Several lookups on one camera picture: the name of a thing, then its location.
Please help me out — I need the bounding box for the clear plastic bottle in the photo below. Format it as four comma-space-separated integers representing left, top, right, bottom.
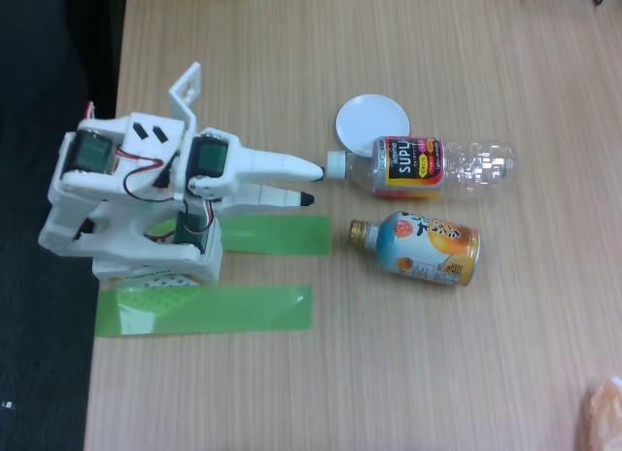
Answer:
326, 135, 517, 201

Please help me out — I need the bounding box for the orange juice bottle can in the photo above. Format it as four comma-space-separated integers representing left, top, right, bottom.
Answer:
346, 209, 481, 288

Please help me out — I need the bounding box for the green tape strip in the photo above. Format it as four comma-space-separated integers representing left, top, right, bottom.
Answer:
145, 213, 332, 257
93, 284, 313, 338

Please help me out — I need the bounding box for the white round plate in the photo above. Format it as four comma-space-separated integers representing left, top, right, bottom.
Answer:
334, 94, 411, 156

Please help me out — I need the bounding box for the orange plastic bag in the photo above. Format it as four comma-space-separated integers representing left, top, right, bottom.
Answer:
580, 375, 622, 451

